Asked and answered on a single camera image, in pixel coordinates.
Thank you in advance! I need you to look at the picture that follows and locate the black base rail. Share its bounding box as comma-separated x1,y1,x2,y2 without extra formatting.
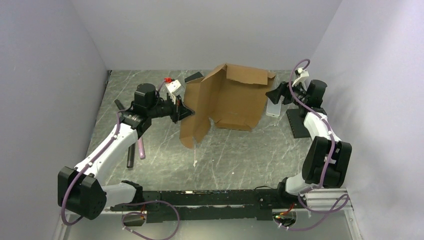
110,188,302,223

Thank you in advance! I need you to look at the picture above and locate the small black box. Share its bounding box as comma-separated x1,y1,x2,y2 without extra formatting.
184,71,204,84

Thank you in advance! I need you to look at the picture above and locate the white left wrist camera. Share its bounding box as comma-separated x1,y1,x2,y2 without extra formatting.
164,77,185,96

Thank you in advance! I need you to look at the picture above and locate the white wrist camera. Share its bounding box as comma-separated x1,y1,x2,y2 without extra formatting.
164,77,185,96
292,67,310,87

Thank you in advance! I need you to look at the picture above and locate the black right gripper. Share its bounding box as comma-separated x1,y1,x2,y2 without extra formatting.
265,78,308,107

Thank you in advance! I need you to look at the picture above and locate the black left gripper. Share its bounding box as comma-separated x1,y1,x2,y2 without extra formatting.
148,93,195,124

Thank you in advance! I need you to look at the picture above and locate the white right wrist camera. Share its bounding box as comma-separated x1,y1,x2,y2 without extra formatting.
292,67,310,87

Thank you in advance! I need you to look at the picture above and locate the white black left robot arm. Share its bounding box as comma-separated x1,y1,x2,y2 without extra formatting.
57,78,195,226

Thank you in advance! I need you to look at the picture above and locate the black rectangular block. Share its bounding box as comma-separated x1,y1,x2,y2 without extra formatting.
286,108,310,139

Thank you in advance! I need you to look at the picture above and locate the white translucent plastic case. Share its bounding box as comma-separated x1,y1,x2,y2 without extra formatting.
265,99,282,118

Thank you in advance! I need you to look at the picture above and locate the aluminium frame rail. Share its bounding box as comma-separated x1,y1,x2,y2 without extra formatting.
59,188,354,216

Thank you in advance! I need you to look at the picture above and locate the pink pen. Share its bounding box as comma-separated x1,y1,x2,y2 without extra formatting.
137,137,146,160

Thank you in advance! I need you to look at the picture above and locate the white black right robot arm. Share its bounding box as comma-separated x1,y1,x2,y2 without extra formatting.
265,79,352,208

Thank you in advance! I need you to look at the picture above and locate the brown cardboard box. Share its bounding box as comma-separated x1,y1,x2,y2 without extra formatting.
179,63,276,149

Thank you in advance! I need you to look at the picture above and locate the black rubber hose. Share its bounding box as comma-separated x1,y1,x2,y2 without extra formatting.
114,99,137,169

